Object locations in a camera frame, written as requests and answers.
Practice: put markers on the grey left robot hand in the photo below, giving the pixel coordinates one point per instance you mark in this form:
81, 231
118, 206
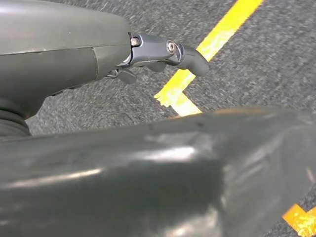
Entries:
62, 49

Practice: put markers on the dark grey robot body shell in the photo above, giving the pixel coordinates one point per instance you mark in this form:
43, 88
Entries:
123, 183

